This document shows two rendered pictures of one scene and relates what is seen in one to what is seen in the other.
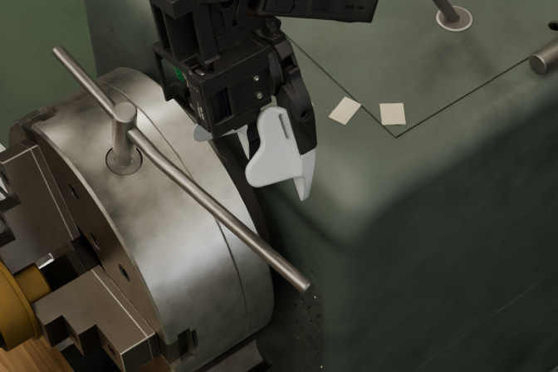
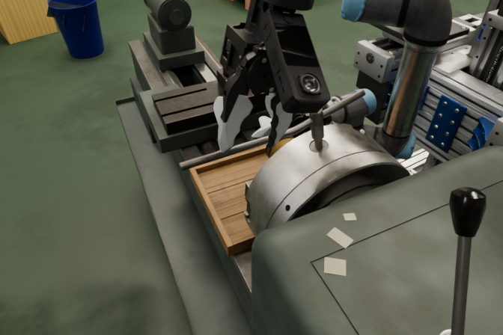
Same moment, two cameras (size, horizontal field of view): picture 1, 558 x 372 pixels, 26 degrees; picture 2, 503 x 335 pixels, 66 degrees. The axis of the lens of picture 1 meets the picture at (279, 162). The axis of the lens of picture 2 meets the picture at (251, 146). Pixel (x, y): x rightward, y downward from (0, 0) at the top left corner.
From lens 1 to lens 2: 91 cm
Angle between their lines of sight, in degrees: 66
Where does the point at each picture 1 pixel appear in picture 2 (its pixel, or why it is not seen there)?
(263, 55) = (243, 45)
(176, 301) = (255, 189)
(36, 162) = not seen: hidden behind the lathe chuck
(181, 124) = (342, 168)
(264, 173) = (217, 107)
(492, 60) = not seen: outside the picture
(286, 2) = (266, 33)
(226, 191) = (303, 195)
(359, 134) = (316, 241)
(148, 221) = (285, 160)
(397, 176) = (277, 257)
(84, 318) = not seen: hidden behind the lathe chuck
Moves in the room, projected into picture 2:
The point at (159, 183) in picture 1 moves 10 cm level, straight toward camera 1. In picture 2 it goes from (305, 161) to (246, 159)
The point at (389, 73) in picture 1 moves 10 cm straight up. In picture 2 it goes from (379, 275) to (400, 222)
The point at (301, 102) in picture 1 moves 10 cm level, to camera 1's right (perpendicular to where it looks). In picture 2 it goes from (228, 84) to (201, 138)
